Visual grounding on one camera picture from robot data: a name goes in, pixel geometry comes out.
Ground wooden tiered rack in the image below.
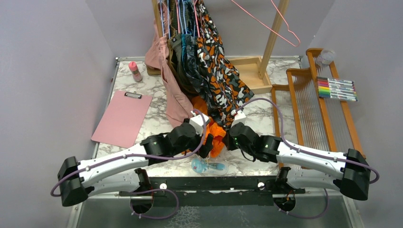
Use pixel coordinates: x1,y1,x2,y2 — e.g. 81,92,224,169
271,48,364,153

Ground pink bottle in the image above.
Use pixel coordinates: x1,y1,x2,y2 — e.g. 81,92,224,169
128,61,143,82

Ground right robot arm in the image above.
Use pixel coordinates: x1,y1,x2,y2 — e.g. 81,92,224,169
224,123,370,201

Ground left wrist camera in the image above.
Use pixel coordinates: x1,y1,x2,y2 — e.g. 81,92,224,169
184,111,210,135

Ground pink hanging shorts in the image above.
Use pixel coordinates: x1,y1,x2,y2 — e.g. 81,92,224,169
144,19,194,128

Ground orange camouflage hanging shorts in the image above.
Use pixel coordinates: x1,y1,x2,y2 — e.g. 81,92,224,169
195,0,254,130

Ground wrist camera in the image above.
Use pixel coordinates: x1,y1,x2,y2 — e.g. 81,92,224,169
184,111,210,135
231,110,246,127

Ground pack of coloured markers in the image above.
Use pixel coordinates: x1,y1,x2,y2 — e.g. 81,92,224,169
317,76,358,102

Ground pink wire hanger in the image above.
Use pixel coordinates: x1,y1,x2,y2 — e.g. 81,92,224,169
230,0,301,48

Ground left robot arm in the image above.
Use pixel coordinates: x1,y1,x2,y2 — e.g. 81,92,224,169
51,123,213,207

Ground pink clipboard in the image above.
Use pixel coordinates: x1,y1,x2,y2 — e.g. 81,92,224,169
91,90,153,148

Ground dark patterned hanging shorts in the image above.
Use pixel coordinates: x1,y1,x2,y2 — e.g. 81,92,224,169
167,0,212,103

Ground wooden clothes rack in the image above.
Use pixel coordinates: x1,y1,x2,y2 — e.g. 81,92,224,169
145,0,289,94

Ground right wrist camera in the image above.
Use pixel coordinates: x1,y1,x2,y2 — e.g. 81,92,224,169
231,110,246,127

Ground clear plastic cup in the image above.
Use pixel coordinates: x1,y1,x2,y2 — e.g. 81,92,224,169
315,49,336,67

